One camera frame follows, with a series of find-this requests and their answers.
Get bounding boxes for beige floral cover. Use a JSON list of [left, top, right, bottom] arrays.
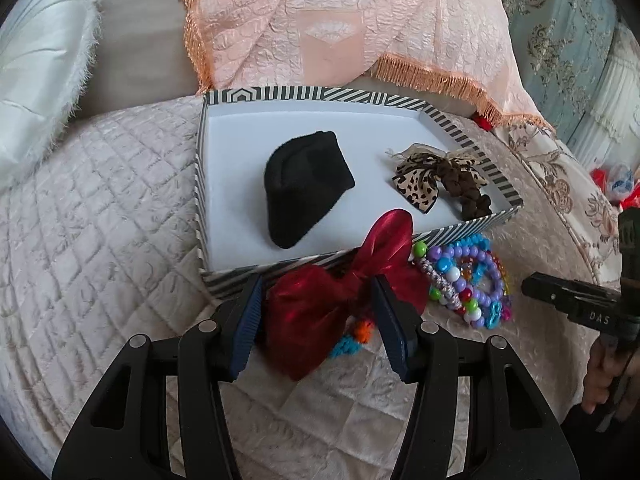
[[492, 110, 626, 281]]

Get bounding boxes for black white striped box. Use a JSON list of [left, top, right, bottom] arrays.
[[194, 86, 525, 301]]

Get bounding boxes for red white plastic bag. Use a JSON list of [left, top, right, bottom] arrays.
[[590, 162, 640, 206]]

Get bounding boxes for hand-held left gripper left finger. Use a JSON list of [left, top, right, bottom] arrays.
[[52, 274, 266, 480]]

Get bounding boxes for white round satin pillow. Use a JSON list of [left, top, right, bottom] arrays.
[[0, 0, 108, 181]]

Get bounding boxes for turquoise bead bracelet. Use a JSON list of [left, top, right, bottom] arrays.
[[470, 232, 513, 328]]

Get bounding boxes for pink fringed blanket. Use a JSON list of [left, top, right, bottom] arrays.
[[175, 0, 556, 133]]

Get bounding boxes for red satin bow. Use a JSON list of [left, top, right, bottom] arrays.
[[264, 208, 430, 381]]

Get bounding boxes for person's right hand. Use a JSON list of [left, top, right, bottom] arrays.
[[582, 337, 640, 421]]

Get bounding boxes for blue floral sofa cover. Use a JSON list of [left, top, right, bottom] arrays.
[[492, 0, 640, 171]]

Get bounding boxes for multicolour bead bracelet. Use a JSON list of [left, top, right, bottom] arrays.
[[411, 241, 488, 330]]

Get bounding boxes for purple bead bracelet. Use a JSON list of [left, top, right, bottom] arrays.
[[430, 241, 506, 311]]

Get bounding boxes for lilac woven bracelet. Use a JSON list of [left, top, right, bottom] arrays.
[[412, 255, 463, 311]]

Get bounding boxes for green turquoise charm bracelet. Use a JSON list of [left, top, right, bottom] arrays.
[[327, 315, 377, 359]]

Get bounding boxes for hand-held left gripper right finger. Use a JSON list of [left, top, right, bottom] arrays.
[[371, 275, 566, 480]]

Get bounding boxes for black velvet cloth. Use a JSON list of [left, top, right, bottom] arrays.
[[263, 130, 357, 249]]

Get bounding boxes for plain beige cushion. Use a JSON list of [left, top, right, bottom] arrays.
[[75, 0, 211, 121]]

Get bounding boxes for beige quilted bedspread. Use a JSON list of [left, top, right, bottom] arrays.
[[0, 95, 621, 480]]

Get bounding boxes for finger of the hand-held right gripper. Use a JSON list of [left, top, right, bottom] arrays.
[[521, 272, 622, 302], [523, 290, 640, 342]]

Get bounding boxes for brown scrunchie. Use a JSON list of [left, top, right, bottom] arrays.
[[440, 157, 496, 221]]

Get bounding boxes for leopard print bow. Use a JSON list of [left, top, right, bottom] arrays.
[[385, 142, 488, 215]]

